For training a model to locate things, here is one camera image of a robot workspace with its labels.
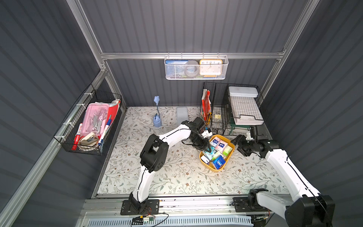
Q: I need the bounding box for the pink Tempo tissue pack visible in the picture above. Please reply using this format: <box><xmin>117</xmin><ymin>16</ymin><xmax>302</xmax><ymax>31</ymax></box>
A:
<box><xmin>210</xmin><ymin>137</ymin><xmax>221</xmax><ymax>147</ymax></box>

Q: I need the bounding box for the white lidded box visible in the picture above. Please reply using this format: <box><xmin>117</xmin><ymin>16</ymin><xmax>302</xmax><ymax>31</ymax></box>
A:
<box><xmin>228</xmin><ymin>86</ymin><xmax>259</xmax><ymax>98</ymax></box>

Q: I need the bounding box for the teal tissue pack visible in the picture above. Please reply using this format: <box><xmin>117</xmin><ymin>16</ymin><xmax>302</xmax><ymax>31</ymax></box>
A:
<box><xmin>202</xmin><ymin>150</ymin><xmax>216</xmax><ymax>161</ymax></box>

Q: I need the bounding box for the blue flower pen holder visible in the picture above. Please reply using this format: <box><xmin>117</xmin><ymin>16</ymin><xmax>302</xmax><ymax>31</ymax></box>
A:
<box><xmin>153</xmin><ymin>96</ymin><xmax>162</xmax><ymax>128</ymax></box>

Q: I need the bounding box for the green tissue pack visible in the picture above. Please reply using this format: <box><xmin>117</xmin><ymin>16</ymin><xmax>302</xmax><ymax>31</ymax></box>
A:
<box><xmin>223</xmin><ymin>145</ymin><xmax>233</xmax><ymax>157</ymax></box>
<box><xmin>212</xmin><ymin>151</ymin><xmax>222</xmax><ymax>160</ymax></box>

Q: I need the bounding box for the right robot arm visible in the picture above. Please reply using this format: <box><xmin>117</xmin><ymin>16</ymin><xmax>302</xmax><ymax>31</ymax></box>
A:
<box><xmin>231</xmin><ymin>134</ymin><xmax>335</xmax><ymax>227</ymax></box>

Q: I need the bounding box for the white wire wall basket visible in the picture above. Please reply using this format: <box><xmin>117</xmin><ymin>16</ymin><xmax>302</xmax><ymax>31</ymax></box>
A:
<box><xmin>164</xmin><ymin>54</ymin><xmax>229</xmax><ymax>80</ymax></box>

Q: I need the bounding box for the orange alarm clock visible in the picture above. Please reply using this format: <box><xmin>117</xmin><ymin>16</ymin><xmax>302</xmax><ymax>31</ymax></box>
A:
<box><xmin>199</xmin><ymin>59</ymin><xmax>223</xmax><ymax>76</ymax></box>

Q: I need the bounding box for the dark blue Tempo tissue pack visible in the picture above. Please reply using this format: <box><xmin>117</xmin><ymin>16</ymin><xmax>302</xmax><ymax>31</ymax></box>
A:
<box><xmin>212</xmin><ymin>156</ymin><xmax>226</xmax><ymax>170</ymax></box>

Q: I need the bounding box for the pink Tempo pack front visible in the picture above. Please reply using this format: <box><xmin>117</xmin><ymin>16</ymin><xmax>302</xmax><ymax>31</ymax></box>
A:
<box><xmin>215</xmin><ymin>141</ymin><xmax>228</xmax><ymax>153</ymax></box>

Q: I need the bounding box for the red marker pen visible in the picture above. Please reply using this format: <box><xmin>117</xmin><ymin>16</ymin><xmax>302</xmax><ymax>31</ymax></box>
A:
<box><xmin>71</xmin><ymin>123</ymin><xmax>83</xmax><ymax>150</ymax></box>

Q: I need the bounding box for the black wire side basket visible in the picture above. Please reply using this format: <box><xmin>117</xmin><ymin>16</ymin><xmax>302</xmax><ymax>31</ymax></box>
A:
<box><xmin>54</xmin><ymin>86</ymin><xmax>122</xmax><ymax>156</ymax></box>

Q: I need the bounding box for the grey tape roll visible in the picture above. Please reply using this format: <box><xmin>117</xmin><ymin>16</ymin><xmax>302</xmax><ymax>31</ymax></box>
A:
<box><xmin>184</xmin><ymin>60</ymin><xmax>199</xmax><ymax>78</ymax></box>

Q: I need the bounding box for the black wire desk organizer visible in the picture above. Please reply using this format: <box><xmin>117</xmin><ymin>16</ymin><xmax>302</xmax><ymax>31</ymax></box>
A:
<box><xmin>203</xmin><ymin>82</ymin><xmax>264</xmax><ymax>135</ymax></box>

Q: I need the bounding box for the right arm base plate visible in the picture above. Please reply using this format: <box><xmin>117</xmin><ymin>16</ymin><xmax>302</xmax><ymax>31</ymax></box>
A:
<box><xmin>231</xmin><ymin>197</ymin><xmax>268</xmax><ymax>213</ymax></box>

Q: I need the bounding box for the light blue pencil case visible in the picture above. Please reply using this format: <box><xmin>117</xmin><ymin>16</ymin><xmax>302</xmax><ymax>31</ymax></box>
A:
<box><xmin>176</xmin><ymin>107</ymin><xmax>189</xmax><ymax>125</ymax></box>

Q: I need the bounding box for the yellow plastic storage box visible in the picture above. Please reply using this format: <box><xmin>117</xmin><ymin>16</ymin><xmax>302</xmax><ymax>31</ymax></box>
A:
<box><xmin>199</xmin><ymin>134</ymin><xmax>235</xmax><ymax>172</ymax></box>

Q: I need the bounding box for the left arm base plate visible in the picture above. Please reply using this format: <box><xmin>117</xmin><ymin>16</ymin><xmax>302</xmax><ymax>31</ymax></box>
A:
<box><xmin>120</xmin><ymin>200</ymin><xmax>160</xmax><ymax>216</ymax></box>

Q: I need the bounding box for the pink plastic case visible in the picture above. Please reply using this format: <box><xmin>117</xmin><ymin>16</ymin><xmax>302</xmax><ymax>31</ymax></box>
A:
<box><xmin>81</xmin><ymin>103</ymin><xmax>109</xmax><ymax>137</ymax></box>

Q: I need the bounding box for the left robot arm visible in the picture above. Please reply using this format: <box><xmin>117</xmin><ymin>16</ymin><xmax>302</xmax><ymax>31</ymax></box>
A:
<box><xmin>130</xmin><ymin>117</ymin><xmax>212</xmax><ymax>204</ymax></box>

